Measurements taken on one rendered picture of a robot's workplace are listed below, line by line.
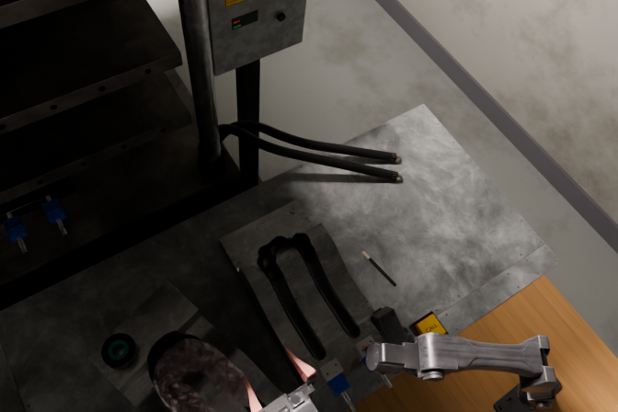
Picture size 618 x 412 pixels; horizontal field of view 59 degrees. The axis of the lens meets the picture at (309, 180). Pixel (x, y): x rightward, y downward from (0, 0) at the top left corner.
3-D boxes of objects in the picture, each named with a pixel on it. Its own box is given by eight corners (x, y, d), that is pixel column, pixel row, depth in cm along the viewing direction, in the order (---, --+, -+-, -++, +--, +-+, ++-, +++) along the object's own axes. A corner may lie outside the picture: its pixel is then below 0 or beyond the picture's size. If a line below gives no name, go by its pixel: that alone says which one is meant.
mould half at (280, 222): (388, 349, 150) (400, 337, 138) (309, 401, 141) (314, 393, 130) (294, 208, 169) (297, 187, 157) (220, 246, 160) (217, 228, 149)
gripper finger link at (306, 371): (264, 359, 104) (291, 402, 100) (295, 338, 106) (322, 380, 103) (264, 366, 110) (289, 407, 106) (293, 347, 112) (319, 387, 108)
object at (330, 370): (361, 408, 136) (365, 405, 131) (345, 419, 134) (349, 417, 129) (333, 361, 141) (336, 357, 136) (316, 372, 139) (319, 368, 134)
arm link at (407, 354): (366, 382, 110) (396, 372, 100) (365, 339, 114) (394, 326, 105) (415, 387, 114) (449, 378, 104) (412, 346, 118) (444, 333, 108)
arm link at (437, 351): (428, 373, 102) (576, 383, 106) (424, 326, 107) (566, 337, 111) (406, 384, 113) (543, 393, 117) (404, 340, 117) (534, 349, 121)
